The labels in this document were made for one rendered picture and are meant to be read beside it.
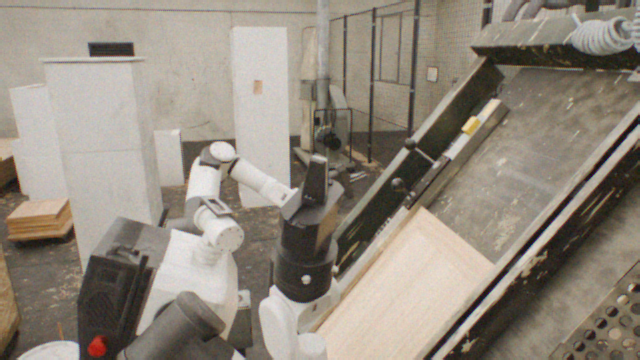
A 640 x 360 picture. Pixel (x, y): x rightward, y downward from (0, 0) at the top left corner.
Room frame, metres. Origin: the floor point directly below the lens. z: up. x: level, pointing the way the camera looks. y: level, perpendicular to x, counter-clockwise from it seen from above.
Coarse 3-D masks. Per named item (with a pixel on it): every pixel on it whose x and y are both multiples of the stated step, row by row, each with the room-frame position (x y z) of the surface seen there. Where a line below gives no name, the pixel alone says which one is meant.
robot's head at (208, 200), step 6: (204, 198) 0.86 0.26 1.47; (210, 198) 0.87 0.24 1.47; (216, 198) 0.87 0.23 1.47; (204, 204) 0.87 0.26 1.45; (210, 204) 0.84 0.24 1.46; (222, 204) 0.85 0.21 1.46; (198, 210) 0.85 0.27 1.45; (216, 210) 0.82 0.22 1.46; (228, 210) 0.83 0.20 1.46; (222, 216) 0.81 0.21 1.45
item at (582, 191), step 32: (608, 160) 0.75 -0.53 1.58; (576, 192) 0.75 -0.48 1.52; (608, 192) 0.73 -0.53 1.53; (544, 224) 0.75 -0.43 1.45; (576, 224) 0.72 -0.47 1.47; (512, 256) 0.74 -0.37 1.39; (544, 256) 0.71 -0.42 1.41; (480, 288) 0.74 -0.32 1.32; (512, 288) 0.70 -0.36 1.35; (448, 320) 0.73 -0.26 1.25; (480, 320) 0.69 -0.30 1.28; (512, 320) 0.70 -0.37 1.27; (448, 352) 0.67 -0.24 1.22; (480, 352) 0.69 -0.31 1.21
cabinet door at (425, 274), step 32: (416, 224) 1.14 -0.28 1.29; (384, 256) 1.15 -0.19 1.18; (416, 256) 1.04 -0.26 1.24; (448, 256) 0.95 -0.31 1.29; (480, 256) 0.87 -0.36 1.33; (352, 288) 1.15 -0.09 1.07; (384, 288) 1.04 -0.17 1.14; (416, 288) 0.95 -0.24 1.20; (448, 288) 0.87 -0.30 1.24; (352, 320) 1.04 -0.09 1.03; (384, 320) 0.94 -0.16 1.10; (416, 320) 0.86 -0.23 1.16; (352, 352) 0.94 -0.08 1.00; (384, 352) 0.86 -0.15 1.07; (416, 352) 0.79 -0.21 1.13
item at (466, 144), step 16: (480, 112) 1.28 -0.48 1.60; (496, 112) 1.24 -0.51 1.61; (480, 128) 1.23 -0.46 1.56; (464, 144) 1.22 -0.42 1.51; (464, 160) 1.22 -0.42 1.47; (448, 176) 1.21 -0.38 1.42; (432, 192) 1.20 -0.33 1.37; (416, 208) 1.19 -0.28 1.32; (400, 224) 1.18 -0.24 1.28; (384, 240) 1.17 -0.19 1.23; (368, 256) 1.18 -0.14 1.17; (352, 272) 1.18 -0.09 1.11; (336, 304) 1.14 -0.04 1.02; (320, 320) 1.13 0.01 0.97
